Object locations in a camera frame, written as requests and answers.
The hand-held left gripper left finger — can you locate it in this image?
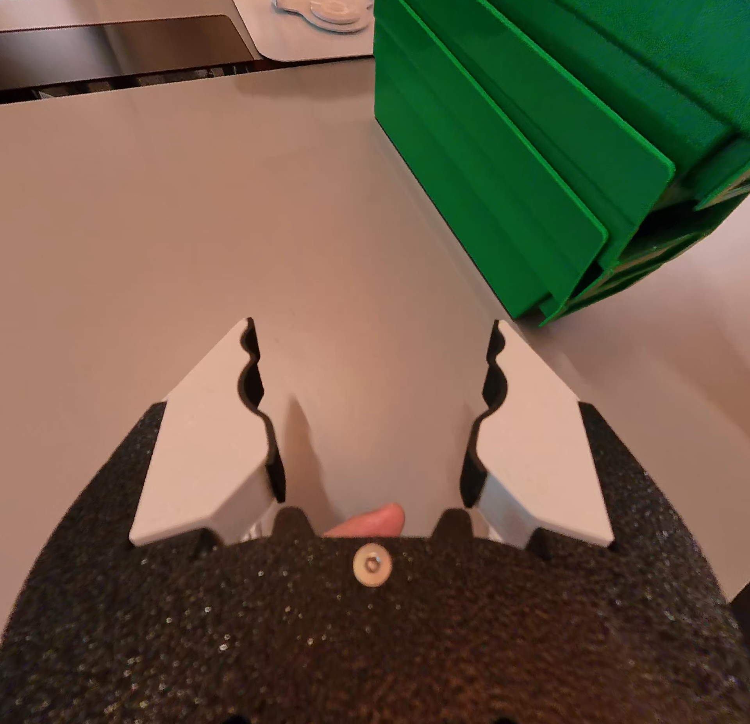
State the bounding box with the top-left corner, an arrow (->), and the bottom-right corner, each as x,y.
128,316 -> 288,548

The green plastic bin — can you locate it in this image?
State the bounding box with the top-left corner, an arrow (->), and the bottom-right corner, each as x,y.
451,0 -> 750,256
375,0 -> 677,326
527,0 -> 750,209
373,0 -> 610,322

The person's left hand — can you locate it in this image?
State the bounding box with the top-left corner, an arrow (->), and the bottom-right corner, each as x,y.
323,503 -> 406,538

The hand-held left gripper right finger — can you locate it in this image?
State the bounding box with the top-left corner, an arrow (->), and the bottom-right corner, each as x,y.
460,318 -> 616,549

